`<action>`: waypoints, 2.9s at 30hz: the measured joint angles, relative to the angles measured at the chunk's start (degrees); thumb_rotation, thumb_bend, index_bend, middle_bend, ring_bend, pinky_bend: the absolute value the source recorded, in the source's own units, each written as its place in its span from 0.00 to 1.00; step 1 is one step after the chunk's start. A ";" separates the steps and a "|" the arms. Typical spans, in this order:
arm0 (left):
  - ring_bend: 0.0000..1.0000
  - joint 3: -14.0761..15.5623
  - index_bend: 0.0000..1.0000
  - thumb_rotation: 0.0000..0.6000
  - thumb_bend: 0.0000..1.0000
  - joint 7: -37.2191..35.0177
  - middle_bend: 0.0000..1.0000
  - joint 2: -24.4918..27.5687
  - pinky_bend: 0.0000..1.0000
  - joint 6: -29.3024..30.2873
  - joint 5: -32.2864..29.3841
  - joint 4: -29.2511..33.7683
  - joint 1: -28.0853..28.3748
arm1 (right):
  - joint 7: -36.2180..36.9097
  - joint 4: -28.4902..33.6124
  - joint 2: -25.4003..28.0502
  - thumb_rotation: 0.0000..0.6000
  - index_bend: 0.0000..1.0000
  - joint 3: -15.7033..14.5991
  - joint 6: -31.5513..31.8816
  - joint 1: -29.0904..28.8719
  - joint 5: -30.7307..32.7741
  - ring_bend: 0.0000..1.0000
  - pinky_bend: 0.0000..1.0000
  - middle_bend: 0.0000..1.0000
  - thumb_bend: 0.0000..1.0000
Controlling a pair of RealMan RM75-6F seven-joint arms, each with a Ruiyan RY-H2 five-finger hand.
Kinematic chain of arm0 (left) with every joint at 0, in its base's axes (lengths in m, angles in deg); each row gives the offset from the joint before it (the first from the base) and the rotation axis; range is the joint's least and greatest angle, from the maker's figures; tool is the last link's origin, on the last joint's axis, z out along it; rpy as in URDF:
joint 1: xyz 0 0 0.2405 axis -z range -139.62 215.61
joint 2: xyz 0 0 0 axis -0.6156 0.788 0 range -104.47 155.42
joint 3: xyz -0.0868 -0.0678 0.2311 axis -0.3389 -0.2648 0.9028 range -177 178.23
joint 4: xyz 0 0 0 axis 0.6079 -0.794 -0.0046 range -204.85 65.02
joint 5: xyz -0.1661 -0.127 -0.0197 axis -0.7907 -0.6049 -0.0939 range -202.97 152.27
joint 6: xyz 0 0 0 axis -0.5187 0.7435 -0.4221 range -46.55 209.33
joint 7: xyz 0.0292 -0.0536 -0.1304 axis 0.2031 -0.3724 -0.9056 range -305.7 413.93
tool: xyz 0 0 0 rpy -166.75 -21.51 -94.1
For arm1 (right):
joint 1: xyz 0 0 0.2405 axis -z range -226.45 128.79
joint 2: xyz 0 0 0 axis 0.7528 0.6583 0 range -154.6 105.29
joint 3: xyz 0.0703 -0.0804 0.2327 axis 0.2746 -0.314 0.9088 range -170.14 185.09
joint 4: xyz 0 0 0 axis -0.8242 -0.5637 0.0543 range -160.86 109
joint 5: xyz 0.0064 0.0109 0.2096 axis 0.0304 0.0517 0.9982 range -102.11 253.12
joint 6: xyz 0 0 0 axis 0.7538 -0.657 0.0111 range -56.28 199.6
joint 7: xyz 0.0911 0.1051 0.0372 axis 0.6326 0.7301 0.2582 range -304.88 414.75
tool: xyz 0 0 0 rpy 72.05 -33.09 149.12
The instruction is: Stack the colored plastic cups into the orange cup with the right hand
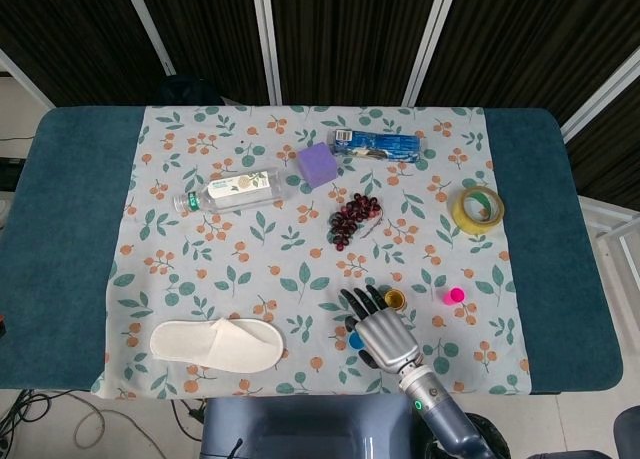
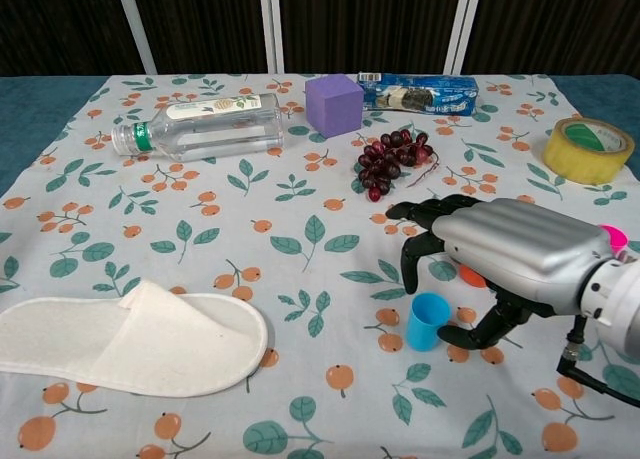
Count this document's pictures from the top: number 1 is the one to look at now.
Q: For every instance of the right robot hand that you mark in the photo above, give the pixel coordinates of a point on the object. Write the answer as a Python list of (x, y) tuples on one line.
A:
[(387, 339)]

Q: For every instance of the light blue plastic cup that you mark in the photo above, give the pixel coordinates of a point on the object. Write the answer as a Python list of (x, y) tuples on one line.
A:
[(354, 342)]

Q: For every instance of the pink plastic cup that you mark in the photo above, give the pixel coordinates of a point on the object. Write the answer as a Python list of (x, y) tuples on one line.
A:
[(455, 296)]

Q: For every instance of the orange plastic cup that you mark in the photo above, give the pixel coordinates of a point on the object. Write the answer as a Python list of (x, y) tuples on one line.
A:
[(395, 310)]

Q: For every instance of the blue-grey robot torso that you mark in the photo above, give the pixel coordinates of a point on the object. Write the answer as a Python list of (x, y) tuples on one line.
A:
[(300, 429)]

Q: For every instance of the dark red grape bunch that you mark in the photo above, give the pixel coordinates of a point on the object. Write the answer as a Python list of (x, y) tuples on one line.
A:
[(350, 219)]

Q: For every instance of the yellow packing tape roll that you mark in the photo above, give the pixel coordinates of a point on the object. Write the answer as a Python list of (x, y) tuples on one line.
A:
[(462, 219)]

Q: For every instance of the floral print tablecloth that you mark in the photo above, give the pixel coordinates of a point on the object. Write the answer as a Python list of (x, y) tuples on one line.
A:
[(250, 259)]

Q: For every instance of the white cloth slipper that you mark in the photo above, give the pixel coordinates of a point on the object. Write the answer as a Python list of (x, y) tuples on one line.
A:
[(210, 344)]

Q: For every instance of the purple foam cube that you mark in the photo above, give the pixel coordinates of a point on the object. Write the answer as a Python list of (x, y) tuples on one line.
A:
[(317, 166)]

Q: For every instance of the blue cookie package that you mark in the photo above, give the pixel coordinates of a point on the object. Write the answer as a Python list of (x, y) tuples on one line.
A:
[(390, 144)]

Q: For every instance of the clear plastic water bottle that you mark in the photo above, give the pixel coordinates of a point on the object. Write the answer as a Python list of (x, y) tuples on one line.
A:
[(250, 194)]

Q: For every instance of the white metal rack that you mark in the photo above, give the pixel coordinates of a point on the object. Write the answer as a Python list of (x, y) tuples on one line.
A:
[(612, 227)]

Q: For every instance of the dark chair behind table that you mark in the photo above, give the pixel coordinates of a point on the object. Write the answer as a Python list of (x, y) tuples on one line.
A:
[(190, 91)]

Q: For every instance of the teal table cover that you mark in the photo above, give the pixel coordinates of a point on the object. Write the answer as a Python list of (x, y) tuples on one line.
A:
[(65, 229)]

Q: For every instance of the white partition post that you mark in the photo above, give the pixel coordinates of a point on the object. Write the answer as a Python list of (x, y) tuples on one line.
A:
[(600, 104), (267, 39), (150, 34), (430, 39), (25, 81)]

